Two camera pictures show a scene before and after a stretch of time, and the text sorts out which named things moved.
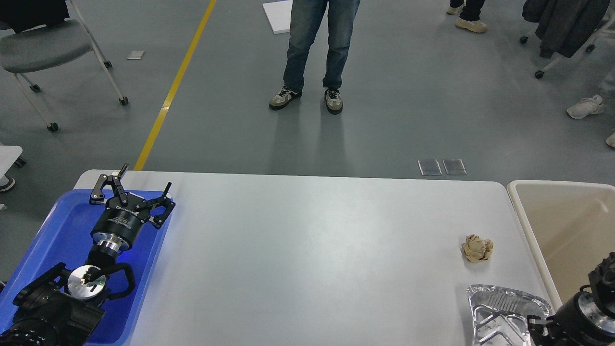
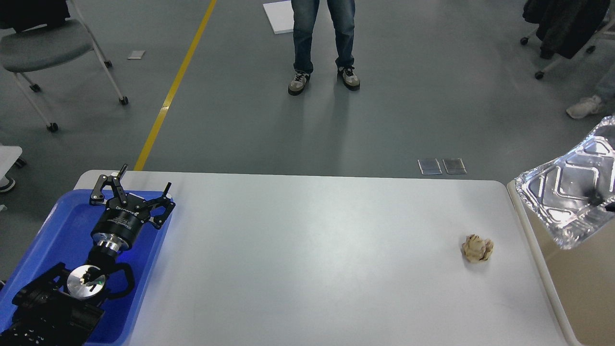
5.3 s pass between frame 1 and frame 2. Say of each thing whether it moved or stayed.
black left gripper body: stayed
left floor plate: stayed
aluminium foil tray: moved
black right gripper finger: moved
